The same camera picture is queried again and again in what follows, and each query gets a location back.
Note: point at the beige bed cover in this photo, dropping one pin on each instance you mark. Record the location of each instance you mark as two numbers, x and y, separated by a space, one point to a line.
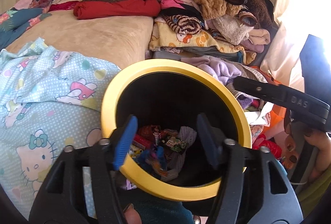
90 35

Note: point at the orange plastic bag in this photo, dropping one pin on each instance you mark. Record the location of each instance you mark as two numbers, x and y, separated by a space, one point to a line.
278 118

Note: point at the light blue cartoon bedsheet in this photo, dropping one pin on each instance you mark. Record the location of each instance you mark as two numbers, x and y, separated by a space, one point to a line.
51 89

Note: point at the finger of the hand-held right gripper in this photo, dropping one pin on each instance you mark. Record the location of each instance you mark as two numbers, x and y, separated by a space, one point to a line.
258 89

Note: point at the person's leg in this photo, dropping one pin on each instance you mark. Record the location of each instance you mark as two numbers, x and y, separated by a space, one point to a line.
160 211

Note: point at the red folded garment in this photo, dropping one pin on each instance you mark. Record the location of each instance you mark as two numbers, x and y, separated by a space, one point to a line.
116 8

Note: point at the blue wrapper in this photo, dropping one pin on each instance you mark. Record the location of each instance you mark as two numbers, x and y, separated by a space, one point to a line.
152 159

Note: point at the blue floral quilt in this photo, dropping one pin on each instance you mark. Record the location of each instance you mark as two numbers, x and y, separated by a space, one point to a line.
15 25

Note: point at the pile of clothes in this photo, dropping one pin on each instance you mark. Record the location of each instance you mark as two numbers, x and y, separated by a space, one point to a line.
206 1

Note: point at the person's left hand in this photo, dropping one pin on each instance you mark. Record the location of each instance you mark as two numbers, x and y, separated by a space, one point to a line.
132 213

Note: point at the lavender fluffy garment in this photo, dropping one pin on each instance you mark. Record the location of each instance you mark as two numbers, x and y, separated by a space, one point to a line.
219 69

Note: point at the pink cloth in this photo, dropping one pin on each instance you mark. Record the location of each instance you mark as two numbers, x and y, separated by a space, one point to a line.
25 1

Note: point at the black bin with yellow rim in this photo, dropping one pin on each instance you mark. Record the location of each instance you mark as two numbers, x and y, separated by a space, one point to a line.
175 94

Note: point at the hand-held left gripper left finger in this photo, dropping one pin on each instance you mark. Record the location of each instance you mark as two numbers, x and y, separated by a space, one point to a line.
126 141

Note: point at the shiny red bag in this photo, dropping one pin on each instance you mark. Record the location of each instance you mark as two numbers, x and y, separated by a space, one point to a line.
266 146

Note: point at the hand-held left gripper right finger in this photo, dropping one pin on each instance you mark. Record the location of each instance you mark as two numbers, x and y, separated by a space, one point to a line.
206 141

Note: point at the white foam fruit net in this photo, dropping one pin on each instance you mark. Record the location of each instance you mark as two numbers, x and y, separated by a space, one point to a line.
186 136

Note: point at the cream curtain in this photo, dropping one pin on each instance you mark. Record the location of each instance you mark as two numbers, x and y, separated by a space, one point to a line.
292 7

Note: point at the grey folded sheet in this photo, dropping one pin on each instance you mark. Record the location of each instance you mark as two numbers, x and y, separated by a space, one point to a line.
175 54

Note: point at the yellow cartoon blanket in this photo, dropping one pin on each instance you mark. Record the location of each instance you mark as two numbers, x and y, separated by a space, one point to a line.
196 40

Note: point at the person's right hand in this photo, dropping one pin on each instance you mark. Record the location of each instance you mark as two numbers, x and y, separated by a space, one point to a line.
291 147

